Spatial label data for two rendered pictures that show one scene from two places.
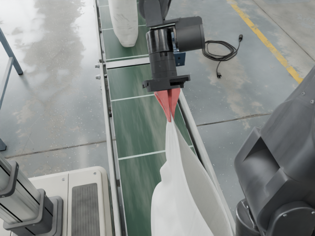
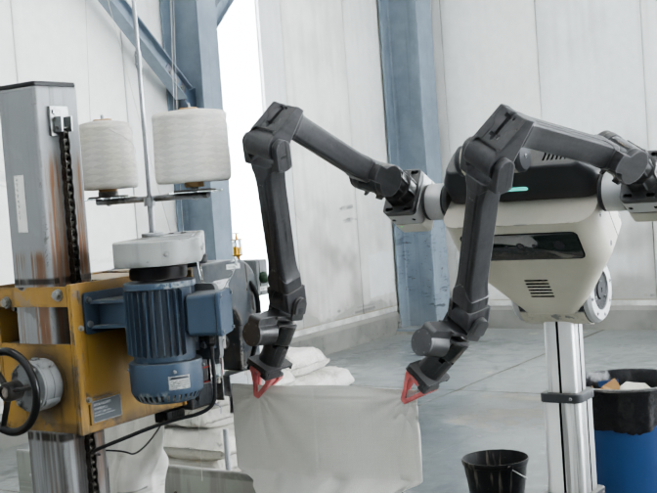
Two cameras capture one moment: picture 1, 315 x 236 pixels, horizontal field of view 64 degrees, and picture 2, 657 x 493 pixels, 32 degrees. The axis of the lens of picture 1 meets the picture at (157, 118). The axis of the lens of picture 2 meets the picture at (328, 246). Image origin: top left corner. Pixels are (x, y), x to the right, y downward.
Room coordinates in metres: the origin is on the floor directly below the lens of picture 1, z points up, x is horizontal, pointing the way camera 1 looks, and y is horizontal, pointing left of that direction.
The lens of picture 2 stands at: (2.02, -1.82, 1.50)
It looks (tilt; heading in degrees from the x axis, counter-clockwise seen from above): 3 degrees down; 136
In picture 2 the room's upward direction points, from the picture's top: 4 degrees counter-clockwise
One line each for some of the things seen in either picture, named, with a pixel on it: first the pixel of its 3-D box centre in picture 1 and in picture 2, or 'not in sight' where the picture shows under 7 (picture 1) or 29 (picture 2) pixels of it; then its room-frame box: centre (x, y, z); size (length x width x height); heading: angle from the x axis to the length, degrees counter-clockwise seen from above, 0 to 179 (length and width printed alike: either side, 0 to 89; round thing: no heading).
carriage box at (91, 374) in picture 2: not in sight; (92, 347); (-0.15, -0.47, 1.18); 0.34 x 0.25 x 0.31; 102
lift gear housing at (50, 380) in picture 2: not in sight; (35, 383); (-0.09, -0.65, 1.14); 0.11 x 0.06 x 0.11; 12
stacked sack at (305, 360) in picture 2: not in sight; (263, 361); (-2.74, 2.23, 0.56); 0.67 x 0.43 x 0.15; 12
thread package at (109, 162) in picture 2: not in sight; (105, 155); (-0.20, -0.36, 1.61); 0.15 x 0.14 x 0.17; 12
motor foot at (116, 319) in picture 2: not in sight; (119, 310); (0.02, -0.50, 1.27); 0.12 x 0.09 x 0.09; 102
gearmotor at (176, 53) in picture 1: (171, 47); not in sight; (1.68, -0.11, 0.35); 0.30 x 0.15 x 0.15; 12
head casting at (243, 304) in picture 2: not in sight; (181, 313); (-0.25, -0.15, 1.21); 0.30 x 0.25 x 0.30; 12
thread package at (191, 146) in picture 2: not in sight; (191, 147); (0.05, -0.31, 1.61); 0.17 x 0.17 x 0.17
